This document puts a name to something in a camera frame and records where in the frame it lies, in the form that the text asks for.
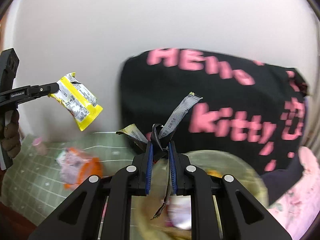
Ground green checkered tablecloth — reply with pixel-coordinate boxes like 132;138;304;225
1;132;134;225

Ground pink floral bedsheet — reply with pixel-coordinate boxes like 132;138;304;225
268;146;319;239

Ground orange air cushion bag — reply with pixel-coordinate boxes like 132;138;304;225
56;147;103;190

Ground left hand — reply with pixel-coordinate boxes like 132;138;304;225
1;110;21;159

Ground grey silver wrapper strip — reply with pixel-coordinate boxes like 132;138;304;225
151;92;203;220

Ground black Hello Kitty pillow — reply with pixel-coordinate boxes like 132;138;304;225
119;48;308;203

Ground gold yellow snack wrapper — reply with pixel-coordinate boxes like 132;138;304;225
116;124;148;152

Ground pink small bottle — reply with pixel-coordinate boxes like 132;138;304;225
32;137;47;155

